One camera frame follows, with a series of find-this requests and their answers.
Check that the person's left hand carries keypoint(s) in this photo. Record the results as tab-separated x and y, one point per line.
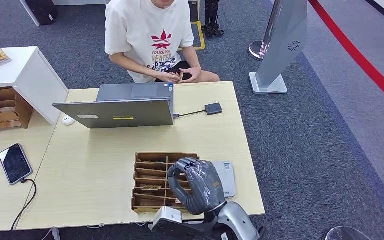
194	71

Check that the person's right hand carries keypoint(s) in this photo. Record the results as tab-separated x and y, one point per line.
169	78

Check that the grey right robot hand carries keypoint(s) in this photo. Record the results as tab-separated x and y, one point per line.
203	185

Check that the person's left forearm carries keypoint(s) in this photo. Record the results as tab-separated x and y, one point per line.
192	58

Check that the person's right forearm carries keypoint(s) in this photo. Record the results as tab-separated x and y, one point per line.
132	66

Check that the person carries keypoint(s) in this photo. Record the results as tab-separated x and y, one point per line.
145	33

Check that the wooden card tray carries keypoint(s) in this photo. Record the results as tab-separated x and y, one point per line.
149	175

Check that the black usb hub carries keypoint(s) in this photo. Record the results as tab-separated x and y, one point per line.
213	108

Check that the black robot legs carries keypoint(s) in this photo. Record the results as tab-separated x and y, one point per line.
212	20

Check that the grey laptop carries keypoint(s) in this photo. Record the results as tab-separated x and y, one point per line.
125	112

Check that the grey kiosk stand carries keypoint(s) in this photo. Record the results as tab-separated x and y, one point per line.
283	43

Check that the white computer mouse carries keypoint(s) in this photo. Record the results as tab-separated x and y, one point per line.
68	120

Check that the white cabinet box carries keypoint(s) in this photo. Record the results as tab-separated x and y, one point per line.
29	76

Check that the black box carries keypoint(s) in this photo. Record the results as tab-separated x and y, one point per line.
43	11

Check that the glossy grey round cover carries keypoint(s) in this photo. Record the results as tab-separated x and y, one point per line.
347	234

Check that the wooden pigeonhole organizer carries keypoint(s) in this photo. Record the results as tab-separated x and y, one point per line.
3	111

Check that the black smartphone with grey case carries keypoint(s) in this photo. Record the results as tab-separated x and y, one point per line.
14	164

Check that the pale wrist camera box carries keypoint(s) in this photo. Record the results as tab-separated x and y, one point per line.
167	217

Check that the chrome stanchion post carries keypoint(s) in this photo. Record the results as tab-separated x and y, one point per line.
257	49

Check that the white desk frame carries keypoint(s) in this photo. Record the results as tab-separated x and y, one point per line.
29	13

